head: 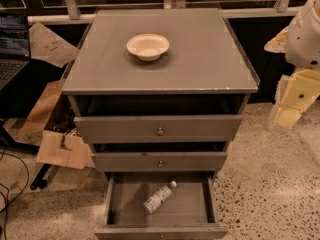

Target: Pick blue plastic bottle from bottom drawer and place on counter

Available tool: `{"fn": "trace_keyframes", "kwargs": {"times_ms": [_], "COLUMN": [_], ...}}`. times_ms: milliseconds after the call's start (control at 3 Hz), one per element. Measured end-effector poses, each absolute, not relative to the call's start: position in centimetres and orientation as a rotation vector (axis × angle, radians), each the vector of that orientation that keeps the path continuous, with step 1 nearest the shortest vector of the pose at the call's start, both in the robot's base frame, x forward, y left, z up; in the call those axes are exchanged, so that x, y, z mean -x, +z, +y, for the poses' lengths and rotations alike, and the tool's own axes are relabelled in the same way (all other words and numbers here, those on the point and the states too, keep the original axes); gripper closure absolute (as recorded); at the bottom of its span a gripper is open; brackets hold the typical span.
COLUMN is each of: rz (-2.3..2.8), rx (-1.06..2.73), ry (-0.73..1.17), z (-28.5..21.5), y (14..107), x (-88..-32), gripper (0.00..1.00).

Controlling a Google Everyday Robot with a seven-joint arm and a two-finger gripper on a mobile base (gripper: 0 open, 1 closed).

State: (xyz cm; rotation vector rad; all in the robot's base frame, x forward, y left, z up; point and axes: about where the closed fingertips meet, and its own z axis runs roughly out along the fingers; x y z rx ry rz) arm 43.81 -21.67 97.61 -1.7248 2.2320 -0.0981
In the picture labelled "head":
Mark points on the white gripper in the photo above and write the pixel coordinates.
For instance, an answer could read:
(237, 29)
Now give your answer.
(304, 42)

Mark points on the clear plastic bottle white cap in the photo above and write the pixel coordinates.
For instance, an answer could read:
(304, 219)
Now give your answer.
(153, 203)

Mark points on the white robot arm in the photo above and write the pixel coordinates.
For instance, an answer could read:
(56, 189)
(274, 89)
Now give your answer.
(300, 43)

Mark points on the grey top drawer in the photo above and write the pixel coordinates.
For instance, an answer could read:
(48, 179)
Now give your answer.
(142, 129)

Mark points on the grey drawer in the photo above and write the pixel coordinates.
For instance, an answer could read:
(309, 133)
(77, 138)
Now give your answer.
(142, 129)
(188, 214)
(148, 161)

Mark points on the grey drawer cabinet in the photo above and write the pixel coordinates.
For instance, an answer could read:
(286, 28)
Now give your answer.
(204, 72)

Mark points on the brass top drawer knob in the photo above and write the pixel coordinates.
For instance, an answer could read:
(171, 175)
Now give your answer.
(160, 131)

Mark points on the brass drawer knob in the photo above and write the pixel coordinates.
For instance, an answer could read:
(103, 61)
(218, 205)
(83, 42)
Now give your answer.
(160, 131)
(160, 164)

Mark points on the brass middle drawer knob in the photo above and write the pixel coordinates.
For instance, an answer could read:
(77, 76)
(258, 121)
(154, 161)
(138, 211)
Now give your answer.
(160, 164)

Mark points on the grey bottom drawer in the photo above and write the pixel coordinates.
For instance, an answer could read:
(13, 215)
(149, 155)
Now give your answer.
(188, 214)

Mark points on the grey middle drawer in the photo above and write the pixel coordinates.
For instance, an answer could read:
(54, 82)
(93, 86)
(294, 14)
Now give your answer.
(148, 161)

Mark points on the brown cardboard box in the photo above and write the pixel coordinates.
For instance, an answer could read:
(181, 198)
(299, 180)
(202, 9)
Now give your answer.
(56, 147)

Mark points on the crumpled brown paper sheet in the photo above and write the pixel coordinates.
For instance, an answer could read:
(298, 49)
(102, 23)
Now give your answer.
(47, 46)

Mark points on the black laptop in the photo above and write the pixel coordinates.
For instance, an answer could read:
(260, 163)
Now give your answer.
(15, 51)

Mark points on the white horizontal rail pipe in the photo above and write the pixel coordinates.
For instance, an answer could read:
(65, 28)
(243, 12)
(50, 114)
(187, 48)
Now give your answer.
(226, 13)

